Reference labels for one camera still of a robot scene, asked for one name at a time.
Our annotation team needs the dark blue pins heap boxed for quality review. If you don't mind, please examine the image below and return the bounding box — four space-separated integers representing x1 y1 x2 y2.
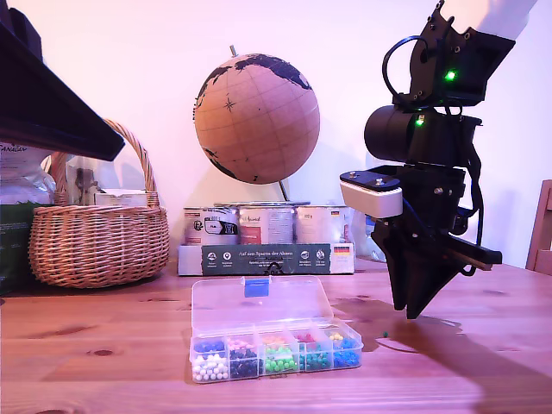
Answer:
193 339 226 354

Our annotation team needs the blue box lid clasp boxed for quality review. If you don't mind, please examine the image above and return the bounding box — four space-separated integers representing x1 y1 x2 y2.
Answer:
243 278 272 298

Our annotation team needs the dark green pins heap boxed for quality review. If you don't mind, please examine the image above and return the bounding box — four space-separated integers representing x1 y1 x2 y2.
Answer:
304 350 334 371

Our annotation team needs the tin can flag mark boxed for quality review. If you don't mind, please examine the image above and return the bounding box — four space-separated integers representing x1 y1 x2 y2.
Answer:
294 205 353 245

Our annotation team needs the light green pins heap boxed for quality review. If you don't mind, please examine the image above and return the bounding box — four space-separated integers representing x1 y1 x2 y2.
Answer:
264 345 299 373

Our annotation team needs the clear plastic bag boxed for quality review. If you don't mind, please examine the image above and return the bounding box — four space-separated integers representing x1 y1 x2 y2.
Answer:
0 141 58 206

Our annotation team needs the thick black cable bundle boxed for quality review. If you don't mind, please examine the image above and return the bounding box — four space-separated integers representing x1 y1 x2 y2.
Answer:
464 116 487 260

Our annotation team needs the small white bottle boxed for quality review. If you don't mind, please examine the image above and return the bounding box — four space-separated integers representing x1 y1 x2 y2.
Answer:
91 160 121 191

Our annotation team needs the white pins heap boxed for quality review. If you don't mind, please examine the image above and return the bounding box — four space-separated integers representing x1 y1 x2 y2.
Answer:
191 354 229 381

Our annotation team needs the tin can red label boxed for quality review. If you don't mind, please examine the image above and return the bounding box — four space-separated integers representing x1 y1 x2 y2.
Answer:
237 205 296 246

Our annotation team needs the wooden chair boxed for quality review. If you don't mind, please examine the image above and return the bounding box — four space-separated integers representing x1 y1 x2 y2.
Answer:
524 179 552 273

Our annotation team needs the brown paper packet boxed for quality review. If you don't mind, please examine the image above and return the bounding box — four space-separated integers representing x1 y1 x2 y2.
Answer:
68 166 97 206

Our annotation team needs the bright blue pins heap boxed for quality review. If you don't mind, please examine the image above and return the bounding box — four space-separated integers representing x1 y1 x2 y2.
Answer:
332 338 362 368

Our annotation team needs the white cardboard box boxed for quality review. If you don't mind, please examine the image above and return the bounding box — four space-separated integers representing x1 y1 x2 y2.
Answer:
93 188 148 209

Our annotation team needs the cork globe on stand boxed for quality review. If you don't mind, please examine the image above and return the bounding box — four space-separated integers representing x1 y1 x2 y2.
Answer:
191 45 321 209

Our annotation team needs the thin black looped cable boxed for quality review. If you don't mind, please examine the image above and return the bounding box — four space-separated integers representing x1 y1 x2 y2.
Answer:
381 36 428 99

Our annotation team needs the wicker basket with handle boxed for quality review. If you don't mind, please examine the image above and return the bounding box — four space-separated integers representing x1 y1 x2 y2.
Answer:
28 118 171 289

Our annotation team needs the red pins heap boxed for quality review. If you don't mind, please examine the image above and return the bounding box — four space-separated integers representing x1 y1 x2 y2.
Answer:
294 331 322 351

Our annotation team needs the clear plastic pin box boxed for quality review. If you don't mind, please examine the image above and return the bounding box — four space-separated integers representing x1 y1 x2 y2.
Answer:
189 275 364 384

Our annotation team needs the cardboard can tray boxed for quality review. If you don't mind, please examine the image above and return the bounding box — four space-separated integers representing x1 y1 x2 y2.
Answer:
177 241 357 277

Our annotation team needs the dark green bag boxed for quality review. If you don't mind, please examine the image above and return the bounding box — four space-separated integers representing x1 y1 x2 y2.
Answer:
0 203 35 297

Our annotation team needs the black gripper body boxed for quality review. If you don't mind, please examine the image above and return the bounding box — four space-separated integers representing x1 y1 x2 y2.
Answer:
371 166 505 273

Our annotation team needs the black pins heap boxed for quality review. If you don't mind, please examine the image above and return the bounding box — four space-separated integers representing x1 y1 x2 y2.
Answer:
229 349 260 378

